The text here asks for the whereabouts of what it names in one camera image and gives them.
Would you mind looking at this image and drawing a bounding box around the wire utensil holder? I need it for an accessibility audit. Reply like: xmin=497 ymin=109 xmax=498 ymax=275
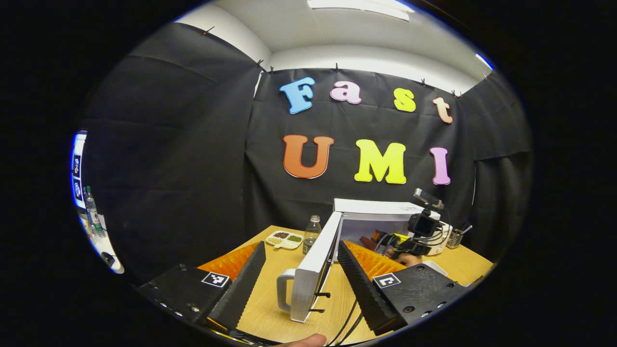
xmin=446 ymin=224 xmax=473 ymax=249

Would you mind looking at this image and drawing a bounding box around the long ceiling light panel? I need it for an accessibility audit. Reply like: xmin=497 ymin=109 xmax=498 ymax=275
xmin=307 ymin=0 xmax=415 ymax=21

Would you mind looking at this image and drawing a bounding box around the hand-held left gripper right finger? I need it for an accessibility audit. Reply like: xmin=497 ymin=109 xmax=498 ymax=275
xmin=337 ymin=240 xmax=472 ymax=337

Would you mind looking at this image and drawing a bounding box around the computer monitor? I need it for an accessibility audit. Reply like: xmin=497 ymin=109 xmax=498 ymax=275
xmin=71 ymin=131 xmax=88 ymax=211

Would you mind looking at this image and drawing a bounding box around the white side desk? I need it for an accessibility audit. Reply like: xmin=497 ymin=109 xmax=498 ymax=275
xmin=80 ymin=212 xmax=125 ymax=274

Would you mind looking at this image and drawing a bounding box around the black backdrop cloth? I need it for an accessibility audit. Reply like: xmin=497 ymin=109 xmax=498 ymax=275
xmin=77 ymin=22 xmax=535 ymax=285

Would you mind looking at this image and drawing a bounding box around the white divided tray of beans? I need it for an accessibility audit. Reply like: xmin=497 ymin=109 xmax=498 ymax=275
xmin=265 ymin=230 xmax=304 ymax=250

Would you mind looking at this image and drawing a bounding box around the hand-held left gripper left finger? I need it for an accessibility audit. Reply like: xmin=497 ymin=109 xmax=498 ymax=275
xmin=139 ymin=240 xmax=267 ymax=333

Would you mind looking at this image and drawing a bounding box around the white microwave oven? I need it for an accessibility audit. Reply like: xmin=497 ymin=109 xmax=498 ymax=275
xmin=276 ymin=198 xmax=442 ymax=323

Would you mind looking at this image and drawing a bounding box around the black cable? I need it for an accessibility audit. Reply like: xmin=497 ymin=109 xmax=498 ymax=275
xmin=328 ymin=299 xmax=358 ymax=347
xmin=337 ymin=312 xmax=364 ymax=347

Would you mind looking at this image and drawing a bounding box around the white toaster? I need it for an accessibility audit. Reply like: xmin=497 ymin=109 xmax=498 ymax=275
xmin=435 ymin=223 xmax=454 ymax=255

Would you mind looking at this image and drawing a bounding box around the clear plastic water bottle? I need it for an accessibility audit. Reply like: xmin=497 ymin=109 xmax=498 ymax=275
xmin=303 ymin=215 xmax=322 ymax=255
xmin=83 ymin=186 xmax=105 ymax=238

